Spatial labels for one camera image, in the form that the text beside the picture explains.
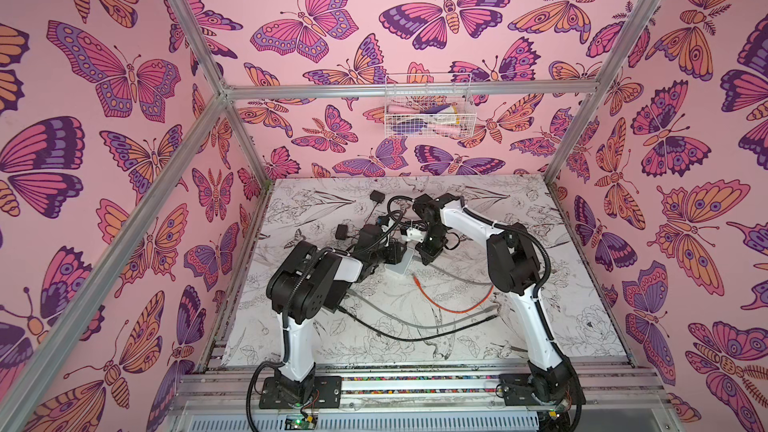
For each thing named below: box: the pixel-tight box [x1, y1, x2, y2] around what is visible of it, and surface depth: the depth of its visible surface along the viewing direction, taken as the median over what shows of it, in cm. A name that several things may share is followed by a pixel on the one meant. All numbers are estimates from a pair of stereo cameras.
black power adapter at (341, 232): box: [335, 224, 348, 240], surface depth 105 cm
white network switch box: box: [384, 248, 414, 275], surface depth 96 cm
